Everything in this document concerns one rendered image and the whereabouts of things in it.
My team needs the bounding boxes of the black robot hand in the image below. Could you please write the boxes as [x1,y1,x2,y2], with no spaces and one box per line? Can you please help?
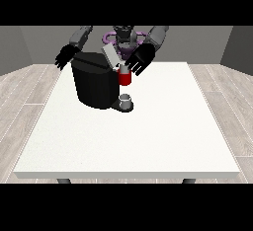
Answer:
[53,43,81,71]
[124,42,156,77]

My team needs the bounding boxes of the small grey coffee pod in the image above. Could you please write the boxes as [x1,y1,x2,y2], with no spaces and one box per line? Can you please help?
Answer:
[118,62,128,74]

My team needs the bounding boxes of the red pod holder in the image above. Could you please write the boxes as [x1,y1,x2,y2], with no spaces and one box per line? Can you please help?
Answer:
[118,69,132,87]

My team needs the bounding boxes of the pale grey machine lid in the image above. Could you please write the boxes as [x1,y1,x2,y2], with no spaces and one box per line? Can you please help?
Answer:
[101,42,123,71]

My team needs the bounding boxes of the black coffee machine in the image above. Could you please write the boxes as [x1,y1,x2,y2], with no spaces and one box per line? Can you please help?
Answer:
[70,51,135,114]

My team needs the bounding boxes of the grey robot trunk purple rings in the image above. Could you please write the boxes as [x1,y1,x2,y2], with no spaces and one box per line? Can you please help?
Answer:
[102,26,148,61]

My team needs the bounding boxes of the small grey cup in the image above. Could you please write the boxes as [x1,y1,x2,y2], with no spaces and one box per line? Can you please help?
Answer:
[119,93,133,111]

